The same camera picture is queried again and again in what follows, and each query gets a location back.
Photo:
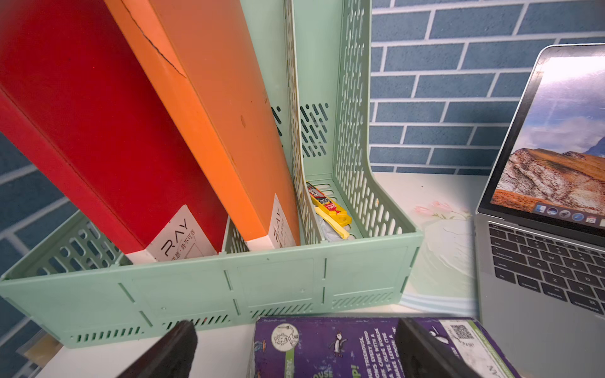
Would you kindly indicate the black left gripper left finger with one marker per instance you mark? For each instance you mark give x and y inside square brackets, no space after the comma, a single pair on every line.
[171,356]

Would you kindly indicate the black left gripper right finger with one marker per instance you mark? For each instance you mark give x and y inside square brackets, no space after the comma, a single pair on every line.
[422,355]

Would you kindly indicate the silver laptop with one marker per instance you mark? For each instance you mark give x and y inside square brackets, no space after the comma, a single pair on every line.
[539,226]

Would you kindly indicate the floral desk mat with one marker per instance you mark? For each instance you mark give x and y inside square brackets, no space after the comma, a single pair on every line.
[443,277]

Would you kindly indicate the purple book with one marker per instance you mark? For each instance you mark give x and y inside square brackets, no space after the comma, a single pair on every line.
[363,347]

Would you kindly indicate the mint green file organizer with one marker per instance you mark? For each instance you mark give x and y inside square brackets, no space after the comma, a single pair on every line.
[315,60]

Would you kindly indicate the yellow utility knife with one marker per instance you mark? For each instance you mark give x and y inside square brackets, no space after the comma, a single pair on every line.
[334,219]

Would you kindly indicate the red file folder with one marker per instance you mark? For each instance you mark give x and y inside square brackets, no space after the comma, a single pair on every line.
[77,104]

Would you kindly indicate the orange file folder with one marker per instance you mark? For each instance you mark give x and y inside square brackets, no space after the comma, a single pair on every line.
[200,59]

